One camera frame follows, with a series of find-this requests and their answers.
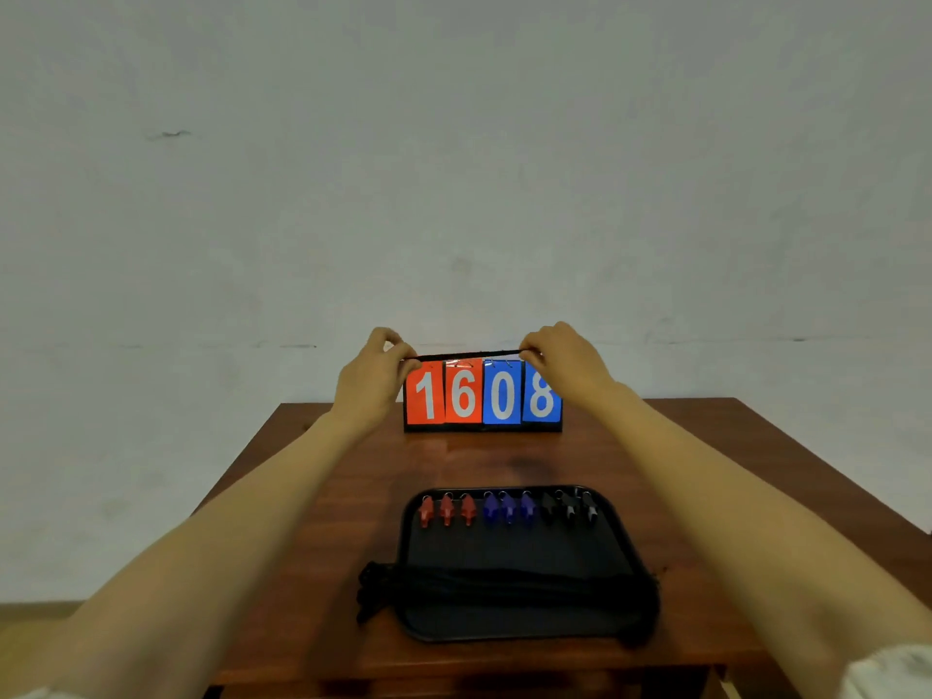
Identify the black plastic tray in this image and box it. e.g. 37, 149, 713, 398
396, 485, 661, 644

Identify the person's right forearm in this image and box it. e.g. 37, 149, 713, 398
582, 380, 932, 699

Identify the person's right hand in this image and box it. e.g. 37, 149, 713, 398
517, 321, 621, 417

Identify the person's left hand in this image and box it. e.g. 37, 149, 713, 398
331, 326, 422, 439

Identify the person's left forearm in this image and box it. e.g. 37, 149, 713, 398
0, 409, 380, 699

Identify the red and blue flip scoreboard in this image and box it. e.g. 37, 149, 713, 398
402, 349, 565, 434

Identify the white right sleeve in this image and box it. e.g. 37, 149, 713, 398
837, 642, 932, 699

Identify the bundle of black cords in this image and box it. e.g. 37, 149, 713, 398
356, 561, 661, 649

